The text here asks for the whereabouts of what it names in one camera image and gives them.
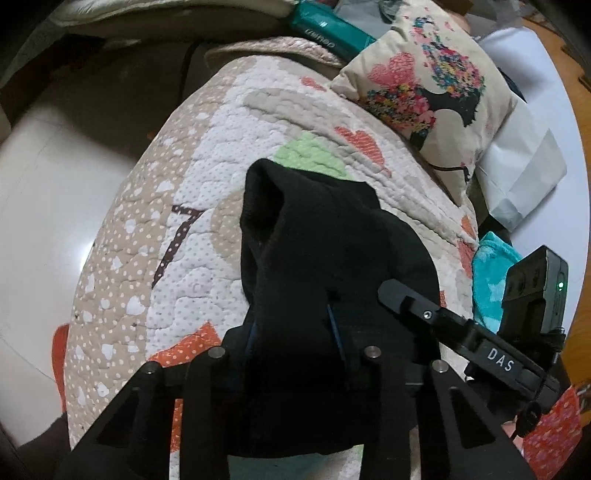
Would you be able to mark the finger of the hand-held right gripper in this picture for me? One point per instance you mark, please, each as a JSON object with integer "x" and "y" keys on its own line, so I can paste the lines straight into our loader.
{"x": 425, "y": 314}

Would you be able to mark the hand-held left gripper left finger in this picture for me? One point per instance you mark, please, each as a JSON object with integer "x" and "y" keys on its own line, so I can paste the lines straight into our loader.
{"x": 152, "y": 415}

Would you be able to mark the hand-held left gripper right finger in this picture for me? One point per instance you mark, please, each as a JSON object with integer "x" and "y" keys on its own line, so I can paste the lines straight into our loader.
{"x": 415, "y": 415}

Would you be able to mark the black pants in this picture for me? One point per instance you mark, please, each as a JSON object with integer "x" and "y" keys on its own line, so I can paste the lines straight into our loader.
{"x": 323, "y": 258}

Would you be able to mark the teal fleece star blanket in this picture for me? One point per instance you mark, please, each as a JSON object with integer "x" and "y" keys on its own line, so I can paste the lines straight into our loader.
{"x": 491, "y": 272}

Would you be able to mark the white paper bag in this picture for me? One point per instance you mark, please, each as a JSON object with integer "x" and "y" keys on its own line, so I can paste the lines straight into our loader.
{"x": 521, "y": 157}

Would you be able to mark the patchwork quilted blanket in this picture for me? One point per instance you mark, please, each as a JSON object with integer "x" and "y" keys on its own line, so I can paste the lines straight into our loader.
{"x": 194, "y": 194}

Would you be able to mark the floral print pillow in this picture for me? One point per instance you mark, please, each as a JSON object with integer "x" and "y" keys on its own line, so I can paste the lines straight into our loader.
{"x": 429, "y": 87}

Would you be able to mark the teal plastic packet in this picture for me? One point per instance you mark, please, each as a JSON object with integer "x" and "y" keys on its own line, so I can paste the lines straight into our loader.
{"x": 328, "y": 27}

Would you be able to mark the beige padded cushion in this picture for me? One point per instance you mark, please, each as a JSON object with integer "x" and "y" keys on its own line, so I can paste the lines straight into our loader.
{"x": 175, "y": 16}

